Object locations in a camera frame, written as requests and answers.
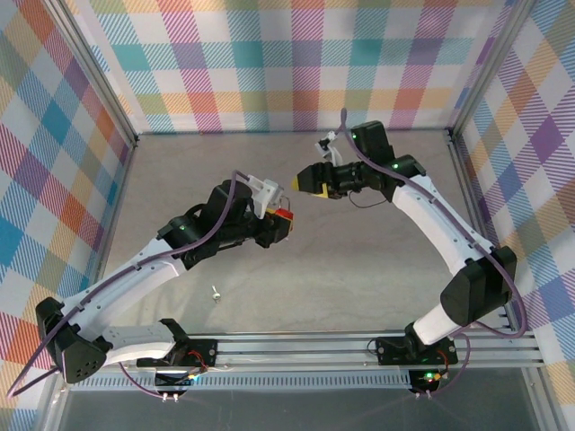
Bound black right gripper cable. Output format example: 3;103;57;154
348;191;388;210

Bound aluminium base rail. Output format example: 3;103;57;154
107;330;543;370

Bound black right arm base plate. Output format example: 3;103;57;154
375;335;459;365

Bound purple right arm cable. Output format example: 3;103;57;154
336;107;529;400

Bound perforated grey cable duct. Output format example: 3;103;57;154
71;374;414;392

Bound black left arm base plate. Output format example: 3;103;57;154
177;339;220;368

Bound aluminium side rail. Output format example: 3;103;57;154
74;143;138;315
447;129;522;333

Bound aluminium frame post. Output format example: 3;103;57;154
42;0;140;149
447;0;535;140

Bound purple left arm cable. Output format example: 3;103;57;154
6;169;255;400

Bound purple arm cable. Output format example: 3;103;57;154
336;107;529;400
6;169;255;400

